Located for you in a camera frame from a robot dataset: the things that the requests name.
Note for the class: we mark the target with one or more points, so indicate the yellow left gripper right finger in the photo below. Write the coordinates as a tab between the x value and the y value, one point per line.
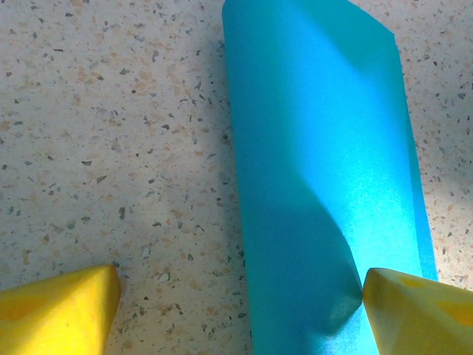
425	318

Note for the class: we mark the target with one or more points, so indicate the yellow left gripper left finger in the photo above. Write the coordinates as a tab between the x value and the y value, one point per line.
55	318

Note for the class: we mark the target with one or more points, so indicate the blue cloth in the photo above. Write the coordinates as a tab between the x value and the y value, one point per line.
318	148

